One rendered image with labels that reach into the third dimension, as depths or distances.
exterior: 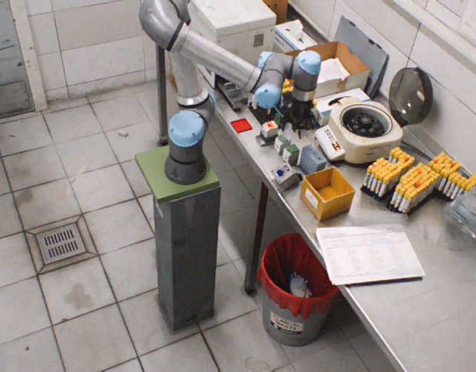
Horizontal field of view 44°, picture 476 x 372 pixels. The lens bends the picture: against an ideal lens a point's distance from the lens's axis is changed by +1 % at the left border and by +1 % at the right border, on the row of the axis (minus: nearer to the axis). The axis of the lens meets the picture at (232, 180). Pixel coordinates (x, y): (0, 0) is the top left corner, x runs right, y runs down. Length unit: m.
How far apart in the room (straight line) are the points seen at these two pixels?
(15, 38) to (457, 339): 2.76
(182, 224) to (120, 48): 1.93
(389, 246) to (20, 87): 2.52
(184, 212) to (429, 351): 0.93
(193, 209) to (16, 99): 1.95
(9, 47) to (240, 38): 1.61
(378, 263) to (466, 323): 0.30
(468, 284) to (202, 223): 0.94
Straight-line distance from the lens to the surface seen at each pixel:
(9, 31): 3.58
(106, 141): 3.61
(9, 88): 3.78
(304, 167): 2.17
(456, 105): 2.29
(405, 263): 1.98
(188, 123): 1.95
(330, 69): 2.63
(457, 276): 2.03
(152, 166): 2.12
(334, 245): 1.96
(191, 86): 1.99
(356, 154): 2.21
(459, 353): 1.87
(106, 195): 3.29
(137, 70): 4.00
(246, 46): 2.48
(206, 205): 2.14
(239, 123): 2.36
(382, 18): 2.52
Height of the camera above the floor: 2.38
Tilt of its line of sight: 45 degrees down
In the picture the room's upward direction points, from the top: 5 degrees clockwise
